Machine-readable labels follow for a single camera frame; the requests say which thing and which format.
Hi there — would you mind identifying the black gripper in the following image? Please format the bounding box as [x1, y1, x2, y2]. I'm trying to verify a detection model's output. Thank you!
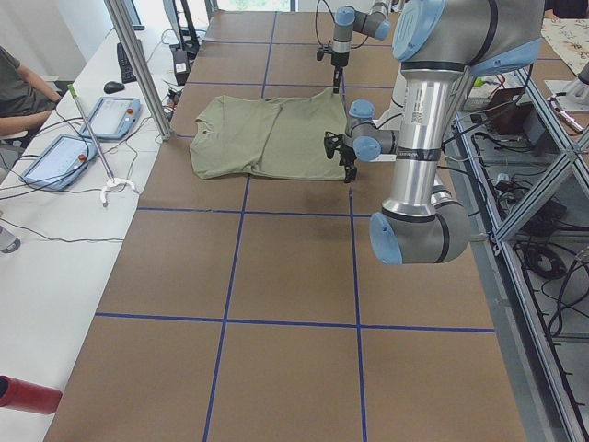
[339, 146, 357, 183]
[331, 52, 350, 94]

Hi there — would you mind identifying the olive green long-sleeve shirt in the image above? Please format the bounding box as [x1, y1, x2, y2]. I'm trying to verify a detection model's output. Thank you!
[190, 88, 346, 180]

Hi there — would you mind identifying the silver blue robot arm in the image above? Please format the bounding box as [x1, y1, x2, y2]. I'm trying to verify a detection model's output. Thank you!
[327, 1, 392, 93]
[343, 1, 545, 264]

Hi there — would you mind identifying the black keyboard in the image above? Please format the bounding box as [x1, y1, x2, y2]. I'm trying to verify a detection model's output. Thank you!
[116, 42, 136, 84]

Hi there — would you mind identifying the black computer mouse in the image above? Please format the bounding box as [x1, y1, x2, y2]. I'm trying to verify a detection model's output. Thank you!
[103, 81, 125, 94]

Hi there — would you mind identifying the upper blue teach pendant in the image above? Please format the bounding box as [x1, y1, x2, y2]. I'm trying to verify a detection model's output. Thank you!
[87, 97, 142, 141]

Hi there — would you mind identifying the blue teach pendant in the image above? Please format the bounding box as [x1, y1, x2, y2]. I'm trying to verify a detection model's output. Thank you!
[87, 97, 142, 141]
[19, 134, 97, 191]

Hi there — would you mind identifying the long grabber stick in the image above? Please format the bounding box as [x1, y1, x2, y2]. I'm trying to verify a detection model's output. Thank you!
[67, 83, 138, 207]

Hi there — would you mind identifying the lower blue teach pendant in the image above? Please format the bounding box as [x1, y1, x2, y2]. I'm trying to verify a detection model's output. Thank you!
[19, 134, 97, 191]

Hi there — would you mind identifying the seated person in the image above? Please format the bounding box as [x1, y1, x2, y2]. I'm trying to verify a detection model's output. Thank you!
[1, 47, 61, 147]

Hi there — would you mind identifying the red bottle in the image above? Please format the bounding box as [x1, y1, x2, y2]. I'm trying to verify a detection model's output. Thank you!
[1, 376, 63, 414]

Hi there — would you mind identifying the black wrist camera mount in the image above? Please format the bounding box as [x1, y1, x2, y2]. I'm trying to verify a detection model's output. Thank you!
[316, 41, 331, 62]
[323, 131, 342, 159]

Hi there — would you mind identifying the aluminium frame post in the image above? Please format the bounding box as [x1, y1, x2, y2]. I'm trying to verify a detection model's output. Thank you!
[104, 0, 172, 141]

